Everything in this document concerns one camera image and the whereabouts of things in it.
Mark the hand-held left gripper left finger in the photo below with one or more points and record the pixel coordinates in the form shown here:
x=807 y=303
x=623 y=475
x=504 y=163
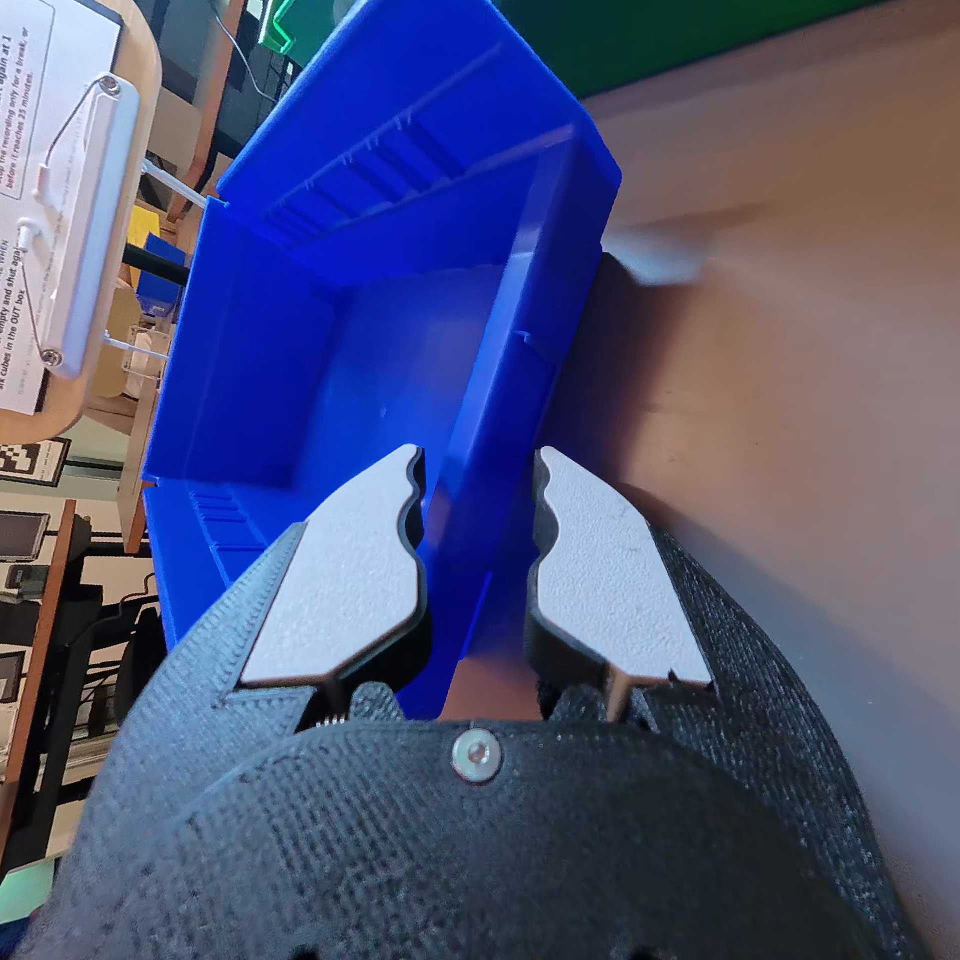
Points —
x=345 y=592

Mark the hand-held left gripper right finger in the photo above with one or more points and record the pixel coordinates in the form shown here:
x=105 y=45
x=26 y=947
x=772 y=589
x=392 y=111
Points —
x=611 y=585

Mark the blue plastic bin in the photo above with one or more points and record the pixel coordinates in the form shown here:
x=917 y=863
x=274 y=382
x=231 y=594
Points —
x=390 y=315

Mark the green plastic bin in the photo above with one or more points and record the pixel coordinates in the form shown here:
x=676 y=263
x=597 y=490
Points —
x=675 y=37

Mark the black and white tag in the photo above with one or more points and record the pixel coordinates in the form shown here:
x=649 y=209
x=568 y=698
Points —
x=34 y=461

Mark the printed instruction sheet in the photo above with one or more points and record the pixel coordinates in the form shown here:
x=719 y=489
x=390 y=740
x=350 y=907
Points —
x=45 y=150

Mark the wooden document stand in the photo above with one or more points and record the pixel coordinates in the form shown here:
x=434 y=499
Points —
x=127 y=97

